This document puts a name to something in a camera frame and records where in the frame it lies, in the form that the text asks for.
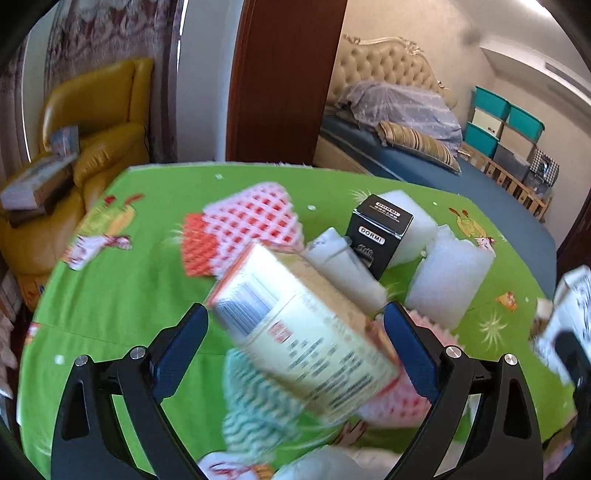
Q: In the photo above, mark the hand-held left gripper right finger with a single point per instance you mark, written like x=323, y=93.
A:
x=411, y=346

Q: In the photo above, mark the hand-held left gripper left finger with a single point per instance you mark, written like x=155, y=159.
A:
x=180, y=350

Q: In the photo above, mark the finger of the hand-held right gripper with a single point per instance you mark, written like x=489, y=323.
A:
x=572, y=360

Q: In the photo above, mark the orange foam fruit net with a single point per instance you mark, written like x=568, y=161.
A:
x=203, y=249

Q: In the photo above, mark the white foam block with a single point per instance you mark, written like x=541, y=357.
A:
x=420, y=235
x=448, y=272

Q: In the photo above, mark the cream drink carton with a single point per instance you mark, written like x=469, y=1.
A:
x=295, y=323

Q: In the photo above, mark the black printed box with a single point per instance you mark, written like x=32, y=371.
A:
x=378, y=230

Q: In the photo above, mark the red white foam fruit net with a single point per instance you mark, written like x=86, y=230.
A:
x=249, y=217

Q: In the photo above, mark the pink foam fruit net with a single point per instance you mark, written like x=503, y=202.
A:
x=392, y=406

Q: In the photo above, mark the green printed tablecloth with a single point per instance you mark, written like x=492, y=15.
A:
x=138, y=300

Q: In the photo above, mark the green foam fruit net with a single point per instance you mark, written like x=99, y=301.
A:
x=249, y=415

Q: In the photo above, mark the white folded plastic packet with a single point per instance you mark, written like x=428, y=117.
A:
x=341, y=267

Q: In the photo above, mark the bed with blue sheet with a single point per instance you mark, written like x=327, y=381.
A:
x=485, y=194

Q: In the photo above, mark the black white checkered bag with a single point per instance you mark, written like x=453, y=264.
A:
x=545, y=167

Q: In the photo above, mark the brown flat box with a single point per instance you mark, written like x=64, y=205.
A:
x=51, y=203

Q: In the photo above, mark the gold striped pillow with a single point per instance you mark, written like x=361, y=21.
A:
x=415, y=141

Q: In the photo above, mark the clear grey storage bin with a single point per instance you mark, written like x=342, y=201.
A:
x=511, y=161

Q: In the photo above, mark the teal storage bin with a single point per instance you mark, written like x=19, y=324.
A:
x=491, y=101
x=526, y=122
x=480, y=142

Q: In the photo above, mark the yellow leather armchair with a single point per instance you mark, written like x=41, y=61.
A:
x=106, y=147

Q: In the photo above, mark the white cardboard box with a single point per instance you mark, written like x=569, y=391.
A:
x=32, y=182

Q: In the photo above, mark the beige storage bin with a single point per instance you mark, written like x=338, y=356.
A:
x=518, y=142

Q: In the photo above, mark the cream storage bin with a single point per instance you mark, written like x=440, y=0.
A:
x=487, y=123

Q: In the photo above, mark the small picture box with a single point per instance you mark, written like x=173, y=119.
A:
x=64, y=141

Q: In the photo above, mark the lilac striped duvet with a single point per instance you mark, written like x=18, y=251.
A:
x=406, y=106

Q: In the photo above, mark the beige tufted headboard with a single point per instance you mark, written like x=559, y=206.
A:
x=378, y=64

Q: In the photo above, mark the patterned lace curtain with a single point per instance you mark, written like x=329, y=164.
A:
x=92, y=32

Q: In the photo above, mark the wooden crib rail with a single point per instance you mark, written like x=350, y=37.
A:
x=512, y=184

